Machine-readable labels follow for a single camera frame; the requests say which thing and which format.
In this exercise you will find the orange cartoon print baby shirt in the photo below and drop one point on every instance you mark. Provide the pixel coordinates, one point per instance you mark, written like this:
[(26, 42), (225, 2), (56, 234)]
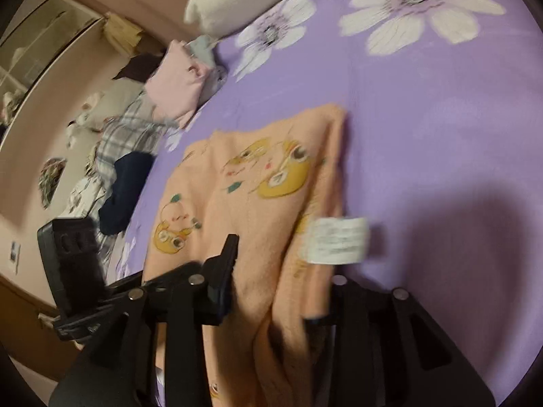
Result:
[(266, 186)]

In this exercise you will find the dark navy garment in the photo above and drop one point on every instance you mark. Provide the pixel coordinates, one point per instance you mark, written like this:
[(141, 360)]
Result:
[(131, 170)]

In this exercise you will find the hanging beige fringe cloth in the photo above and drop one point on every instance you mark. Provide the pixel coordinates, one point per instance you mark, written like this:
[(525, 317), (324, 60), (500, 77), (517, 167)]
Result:
[(122, 34)]

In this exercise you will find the grey plaid blanket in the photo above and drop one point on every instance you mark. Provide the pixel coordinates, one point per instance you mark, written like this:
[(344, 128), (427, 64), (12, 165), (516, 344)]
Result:
[(134, 131)]

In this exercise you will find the small plush toys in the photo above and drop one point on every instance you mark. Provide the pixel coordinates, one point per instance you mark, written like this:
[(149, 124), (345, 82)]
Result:
[(85, 120)]

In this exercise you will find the white wall shelf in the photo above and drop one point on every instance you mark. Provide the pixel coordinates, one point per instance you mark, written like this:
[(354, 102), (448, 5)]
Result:
[(32, 47)]

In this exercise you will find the beige headboard cushion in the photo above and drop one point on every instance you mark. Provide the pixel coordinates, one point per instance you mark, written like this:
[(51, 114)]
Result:
[(118, 95)]

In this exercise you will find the white patterned garment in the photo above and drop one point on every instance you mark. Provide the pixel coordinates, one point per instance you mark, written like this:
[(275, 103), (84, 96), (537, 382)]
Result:
[(84, 197)]

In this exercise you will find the purple floral bed sheet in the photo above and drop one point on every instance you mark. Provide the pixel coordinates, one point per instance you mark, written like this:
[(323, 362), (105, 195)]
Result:
[(443, 153)]

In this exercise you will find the dark brown cloth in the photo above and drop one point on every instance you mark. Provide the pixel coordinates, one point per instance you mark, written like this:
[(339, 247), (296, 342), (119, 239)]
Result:
[(140, 67)]

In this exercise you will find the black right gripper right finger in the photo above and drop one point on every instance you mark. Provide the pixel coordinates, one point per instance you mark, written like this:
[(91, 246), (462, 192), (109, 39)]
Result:
[(384, 349)]

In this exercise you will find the folded pink garment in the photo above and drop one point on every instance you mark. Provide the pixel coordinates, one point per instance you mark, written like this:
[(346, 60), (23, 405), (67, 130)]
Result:
[(176, 85)]

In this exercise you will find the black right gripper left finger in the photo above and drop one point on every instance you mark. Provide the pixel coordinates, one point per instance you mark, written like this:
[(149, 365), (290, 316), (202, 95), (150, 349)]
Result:
[(120, 337)]

